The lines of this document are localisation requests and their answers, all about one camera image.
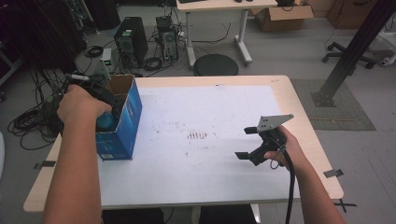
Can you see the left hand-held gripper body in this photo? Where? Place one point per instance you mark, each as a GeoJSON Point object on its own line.
{"type": "Point", "coordinates": [104, 93]}

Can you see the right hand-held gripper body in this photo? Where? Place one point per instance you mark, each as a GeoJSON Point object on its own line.
{"type": "Point", "coordinates": [271, 138]}

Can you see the blue bottle with white cap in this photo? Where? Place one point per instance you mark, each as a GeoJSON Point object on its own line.
{"type": "Point", "coordinates": [106, 122]}

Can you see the blue cardboard box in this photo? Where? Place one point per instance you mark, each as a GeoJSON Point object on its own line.
{"type": "Point", "coordinates": [124, 137]}

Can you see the person's right hand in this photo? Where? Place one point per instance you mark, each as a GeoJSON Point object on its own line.
{"type": "Point", "coordinates": [292, 149]}

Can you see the person's left hand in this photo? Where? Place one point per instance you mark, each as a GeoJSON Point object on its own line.
{"type": "Point", "coordinates": [79, 107]}

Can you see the small grey power supply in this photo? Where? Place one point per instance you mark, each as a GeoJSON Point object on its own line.
{"type": "Point", "coordinates": [107, 57]}

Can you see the white table mat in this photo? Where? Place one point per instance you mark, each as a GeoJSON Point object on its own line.
{"type": "Point", "coordinates": [193, 174]}

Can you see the black computer tower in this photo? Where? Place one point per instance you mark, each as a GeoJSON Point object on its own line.
{"type": "Point", "coordinates": [132, 40]}

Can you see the white table leg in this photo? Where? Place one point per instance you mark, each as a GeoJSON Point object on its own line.
{"type": "Point", "coordinates": [256, 214]}

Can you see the black tape strip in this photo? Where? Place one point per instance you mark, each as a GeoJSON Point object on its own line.
{"type": "Point", "coordinates": [46, 164]}
{"type": "Point", "coordinates": [333, 173]}

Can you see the round black stool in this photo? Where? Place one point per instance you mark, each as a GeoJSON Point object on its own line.
{"type": "Point", "coordinates": [215, 65]}

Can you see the open computer case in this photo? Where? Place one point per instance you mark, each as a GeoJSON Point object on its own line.
{"type": "Point", "coordinates": [168, 43]}

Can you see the grey floor mat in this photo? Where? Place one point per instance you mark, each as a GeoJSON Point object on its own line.
{"type": "Point", "coordinates": [355, 115]}

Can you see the black curtain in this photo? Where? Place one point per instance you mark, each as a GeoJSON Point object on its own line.
{"type": "Point", "coordinates": [37, 34]}

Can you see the black tape cross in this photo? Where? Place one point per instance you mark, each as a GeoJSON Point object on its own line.
{"type": "Point", "coordinates": [344, 204]}

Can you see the black office chair base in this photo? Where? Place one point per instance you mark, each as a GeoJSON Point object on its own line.
{"type": "Point", "coordinates": [342, 51]}

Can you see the open brown cardboard box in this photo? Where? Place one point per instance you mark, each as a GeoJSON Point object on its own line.
{"type": "Point", "coordinates": [281, 18]}

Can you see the black metal stand beam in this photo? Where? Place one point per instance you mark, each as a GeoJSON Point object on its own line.
{"type": "Point", "coordinates": [358, 46]}

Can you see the white desk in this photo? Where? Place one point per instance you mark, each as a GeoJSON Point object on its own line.
{"type": "Point", "coordinates": [224, 5]}

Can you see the white equipment base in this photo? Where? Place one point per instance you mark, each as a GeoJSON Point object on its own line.
{"type": "Point", "coordinates": [388, 59]}

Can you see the closed brown cardboard box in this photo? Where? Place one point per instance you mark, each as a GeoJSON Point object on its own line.
{"type": "Point", "coordinates": [351, 14]}

